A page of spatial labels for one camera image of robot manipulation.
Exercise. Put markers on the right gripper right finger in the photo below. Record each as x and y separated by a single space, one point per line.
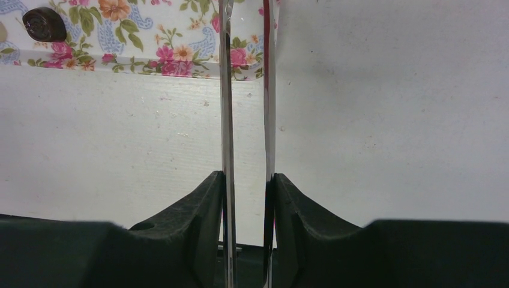
316 248

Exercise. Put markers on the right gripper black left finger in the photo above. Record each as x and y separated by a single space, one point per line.
176 247

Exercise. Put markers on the metal serving tongs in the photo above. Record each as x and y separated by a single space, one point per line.
227 149

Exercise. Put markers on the dark rose round chocolate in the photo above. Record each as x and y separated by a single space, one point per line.
44 25

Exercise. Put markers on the floral rectangular tray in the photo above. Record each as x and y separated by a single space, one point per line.
168 38

